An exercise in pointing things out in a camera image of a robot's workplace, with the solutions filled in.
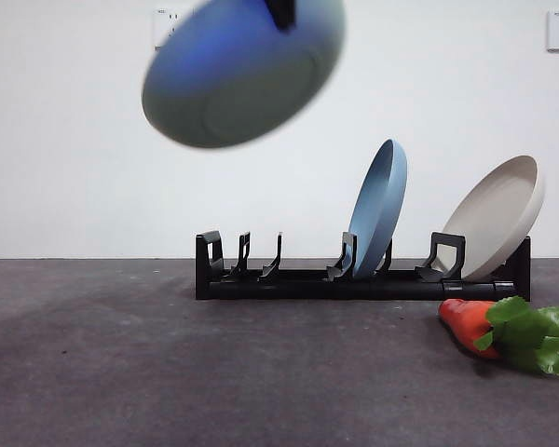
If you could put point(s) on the green round plate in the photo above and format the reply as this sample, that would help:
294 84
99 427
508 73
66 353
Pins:
242 84

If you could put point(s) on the cream white round plate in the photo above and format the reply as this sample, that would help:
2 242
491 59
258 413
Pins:
489 223

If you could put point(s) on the black plate rack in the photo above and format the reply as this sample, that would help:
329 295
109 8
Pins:
307 288

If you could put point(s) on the orange carrot with green leaves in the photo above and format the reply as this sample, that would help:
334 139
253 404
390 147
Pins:
466 326

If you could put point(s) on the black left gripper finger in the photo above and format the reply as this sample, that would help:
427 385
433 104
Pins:
282 13

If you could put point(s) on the blue round plate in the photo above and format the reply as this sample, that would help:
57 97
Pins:
377 214

